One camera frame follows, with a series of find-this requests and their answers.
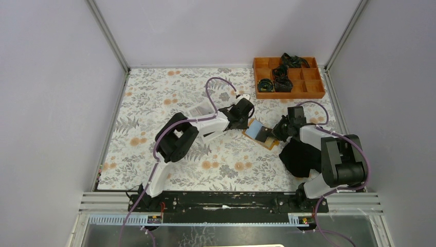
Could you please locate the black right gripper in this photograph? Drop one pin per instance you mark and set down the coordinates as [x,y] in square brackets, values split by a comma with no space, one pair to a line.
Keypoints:
[275,130]

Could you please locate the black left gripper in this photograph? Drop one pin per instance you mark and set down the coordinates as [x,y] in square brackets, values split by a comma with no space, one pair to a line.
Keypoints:
[243,125]

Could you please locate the black credit card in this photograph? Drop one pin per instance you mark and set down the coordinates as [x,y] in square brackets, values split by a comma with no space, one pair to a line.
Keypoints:
[263,134]

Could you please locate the yellow leather card holder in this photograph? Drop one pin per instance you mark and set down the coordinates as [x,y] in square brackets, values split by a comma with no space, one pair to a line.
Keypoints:
[253,128]

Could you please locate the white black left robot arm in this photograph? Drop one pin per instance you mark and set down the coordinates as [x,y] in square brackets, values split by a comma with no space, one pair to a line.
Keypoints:
[174,140]

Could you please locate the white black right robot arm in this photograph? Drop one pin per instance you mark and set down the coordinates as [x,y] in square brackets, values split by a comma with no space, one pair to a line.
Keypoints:
[311,134]

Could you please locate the white card box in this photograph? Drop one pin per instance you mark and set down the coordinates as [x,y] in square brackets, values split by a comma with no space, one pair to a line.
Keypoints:
[209,124]

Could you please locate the black cloth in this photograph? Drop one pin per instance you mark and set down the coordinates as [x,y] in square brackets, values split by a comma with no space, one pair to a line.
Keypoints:
[337,161]

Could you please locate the floral patterned table mat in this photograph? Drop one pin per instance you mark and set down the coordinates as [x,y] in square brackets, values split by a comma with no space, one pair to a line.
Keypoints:
[230,162]

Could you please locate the blue yellow rolled tie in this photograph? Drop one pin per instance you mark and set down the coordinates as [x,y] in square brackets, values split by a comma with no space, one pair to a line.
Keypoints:
[265,85]

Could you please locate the dark brown rolled tie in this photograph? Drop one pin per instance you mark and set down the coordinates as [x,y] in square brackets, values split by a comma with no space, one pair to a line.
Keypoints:
[283,84]

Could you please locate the orange wooden divided tray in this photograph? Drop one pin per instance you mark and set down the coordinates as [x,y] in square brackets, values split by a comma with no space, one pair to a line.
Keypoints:
[306,80]

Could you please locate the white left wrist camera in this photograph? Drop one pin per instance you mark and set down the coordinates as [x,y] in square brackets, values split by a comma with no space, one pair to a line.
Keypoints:
[242,96]

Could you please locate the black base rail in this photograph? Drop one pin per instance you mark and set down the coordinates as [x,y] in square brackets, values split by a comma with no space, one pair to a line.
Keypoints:
[226,207]

